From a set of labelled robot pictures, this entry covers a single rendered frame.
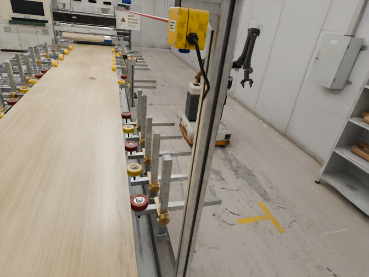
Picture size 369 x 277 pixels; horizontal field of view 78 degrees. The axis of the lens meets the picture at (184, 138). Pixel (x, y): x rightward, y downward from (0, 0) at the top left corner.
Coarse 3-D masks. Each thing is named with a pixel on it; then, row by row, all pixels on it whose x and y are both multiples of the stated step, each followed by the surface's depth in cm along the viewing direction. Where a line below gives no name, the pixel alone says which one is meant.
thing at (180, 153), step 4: (140, 152) 151; (160, 152) 153; (164, 152) 154; (168, 152) 154; (172, 152) 155; (176, 152) 155; (180, 152) 156; (184, 152) 157; (188, 152) 158; (128, 156) 146; (132, 156) 147; (136, 156) 148; (140, 156) 149; (160, 156) 153; (172, 156) 156
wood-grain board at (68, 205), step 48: (96, 48) 453; (48, 96) 202; (96, 96) 215; (0, 144) 130; (48, 144) 135; (96, 144) 141; (0, 192) 98; (48, 192) 101; (96, 192) 104; (0, 240) 79; (48, 240) 81; (96, 240) 83
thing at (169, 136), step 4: (132, 136) 170; (136, 136) 170; (160, 136) 175; (164, 136) 176; (168, 136) 176; (172, 136) 178; (176, 136) 178; (180, 136) 179; (128, 140) 168; (132, 140) 169; (136, 140) 170
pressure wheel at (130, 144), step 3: (129, 141) 147; (132, 141) 147; (126, 144) 143; (129, 144) 144; (132, 144) 144; (135, 144) 145; (126, 147) 141; (129, 147) 141; (132, 147) 141; (135, 147) 143; (126, 150) 142; (129, 150) 142; (132, 150) 142; (135, 150) 144
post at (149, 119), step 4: (148, 116) 133; (148, 120) 133; (152, 120) 134; (148, 124) 135; (148, 128) 136; (148, 132) 137; (148, 136) 138; (148, 140) 140; (148, 144) 141; (148, 148) 143; (148, 152) 144; (148, 156) 145; (144, 164) 151; (144, 168) 151; (148, 168) 150
